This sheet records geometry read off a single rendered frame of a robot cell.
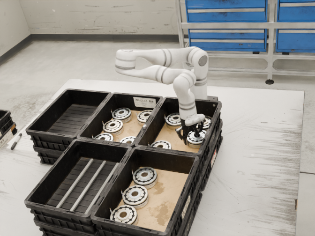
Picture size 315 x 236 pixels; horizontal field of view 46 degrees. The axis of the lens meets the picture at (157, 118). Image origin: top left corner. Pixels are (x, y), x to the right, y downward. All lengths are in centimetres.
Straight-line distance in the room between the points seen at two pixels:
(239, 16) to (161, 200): 230
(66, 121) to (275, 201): 115
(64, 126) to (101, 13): 306
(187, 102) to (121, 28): 344
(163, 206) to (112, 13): 367
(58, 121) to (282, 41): 218
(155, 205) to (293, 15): 236
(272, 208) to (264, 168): 24
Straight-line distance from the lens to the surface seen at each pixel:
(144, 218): 148
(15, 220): 186
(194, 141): 171
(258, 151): 189
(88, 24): 513
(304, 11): 344
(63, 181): 173
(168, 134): 182
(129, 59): 167
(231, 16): 350
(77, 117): 210
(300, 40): 354
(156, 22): 471
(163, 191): 155
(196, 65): 192
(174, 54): 183
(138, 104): 200
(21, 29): 559
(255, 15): 347
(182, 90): 152
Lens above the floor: 195
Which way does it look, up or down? 35 degrees down
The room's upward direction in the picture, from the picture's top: 10 degrees counter-clockwise
